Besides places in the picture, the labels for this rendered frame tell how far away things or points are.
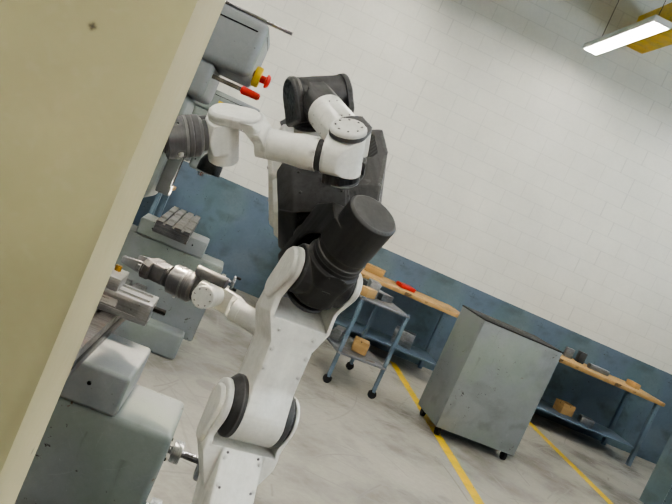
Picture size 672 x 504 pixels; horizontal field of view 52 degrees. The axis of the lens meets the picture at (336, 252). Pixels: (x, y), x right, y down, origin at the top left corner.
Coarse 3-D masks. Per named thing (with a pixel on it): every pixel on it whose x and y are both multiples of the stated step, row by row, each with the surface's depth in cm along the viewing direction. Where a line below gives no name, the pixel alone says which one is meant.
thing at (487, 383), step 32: (480, 320) 598; (448, 352) 632; (480, 352) 593; (512, 352) 598; (544, 352) 604; (448, 384) 606; (480, 384) 598; (512, 384) 603; (544, 384) 608; (448, 416) 597; (480, 416) 603; (512, 416) 608; (512, 448) 613
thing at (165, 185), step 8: (168, 160) 199; (176, 160) 199; (168, 168) 199; (176, 168) 199; (168, 176) 199; (176, 176) 201; (160, 184) 199; (168, 184) 200; (160, 192) 200; (168, 192) 200
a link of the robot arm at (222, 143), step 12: (192, 120) 139; (204, 120) 142; (192, 132) 138; (204, 132) 140; (216, 132) 141; (228, 132) 142; (192, 144) 139; (204, 144) 141; (216, 144) 142; (228, 144) 143; (192, 156) 142; (216, 156) 144; (228, 156) 145
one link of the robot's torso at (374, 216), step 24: (312, 216) 151; (336, 216) 142; (360, 216) 137; (384, 216) 142; (312, 240) 158; (336, 240) 141; (360, 240) 138; (384, 240) 140; (336, 264) 143; (360, 264) 143; (312, 312) 153
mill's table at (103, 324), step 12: (144, 288) 261; (96, 312) 212; (96, 324) 197; (108, 324) 204; (120, 324) 233; (96, 336) 191; (108, 336) 216; (84, 348) 180; (96, 348) 201; (84, 360) 188; (72, 372) 177
